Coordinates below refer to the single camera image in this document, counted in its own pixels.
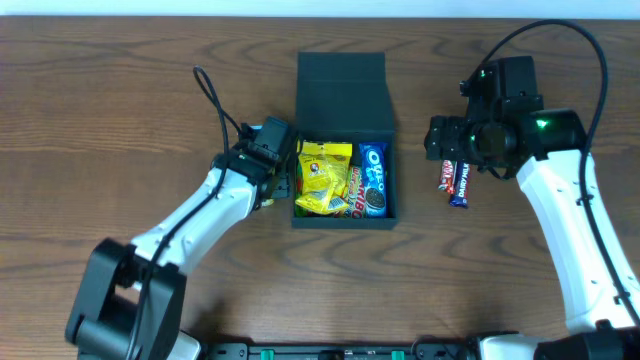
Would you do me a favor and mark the yellow snack bag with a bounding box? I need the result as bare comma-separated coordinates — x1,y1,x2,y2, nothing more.
295,141,353,215

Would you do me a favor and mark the black mounting rail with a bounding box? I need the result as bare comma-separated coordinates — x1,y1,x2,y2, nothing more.
201,342,479,360

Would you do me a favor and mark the yellow Mentos bottle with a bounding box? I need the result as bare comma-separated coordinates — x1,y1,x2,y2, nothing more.
260,199,275,207

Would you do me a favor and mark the right black cable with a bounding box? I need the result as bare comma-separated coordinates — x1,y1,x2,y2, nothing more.
467,19,640,326

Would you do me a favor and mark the dark green gift box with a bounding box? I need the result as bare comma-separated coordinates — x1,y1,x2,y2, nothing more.
291,52,399,230

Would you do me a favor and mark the Haribo sour worms bag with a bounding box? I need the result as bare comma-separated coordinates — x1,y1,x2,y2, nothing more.
294,164,365,220

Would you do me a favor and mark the black cable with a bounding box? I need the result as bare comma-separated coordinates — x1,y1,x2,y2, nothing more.
467,19,640,326
124,65,246,360

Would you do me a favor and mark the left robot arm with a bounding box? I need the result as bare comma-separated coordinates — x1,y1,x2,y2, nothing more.
65,150,290,360

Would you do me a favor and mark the left black cable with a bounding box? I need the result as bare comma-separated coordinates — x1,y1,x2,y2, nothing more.
124,65,246,360

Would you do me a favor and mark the red KitKat bar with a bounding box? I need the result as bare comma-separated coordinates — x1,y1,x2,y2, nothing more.
438,160,456,194

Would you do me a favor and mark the purple Dairy Milk bar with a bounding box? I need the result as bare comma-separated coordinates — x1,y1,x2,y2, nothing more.
449,162,470,208

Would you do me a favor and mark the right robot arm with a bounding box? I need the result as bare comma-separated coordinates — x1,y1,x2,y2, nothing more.
425,109,639,359

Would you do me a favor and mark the blue Oreo cookie pack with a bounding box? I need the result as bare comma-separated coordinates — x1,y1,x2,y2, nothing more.
359,142,387,218

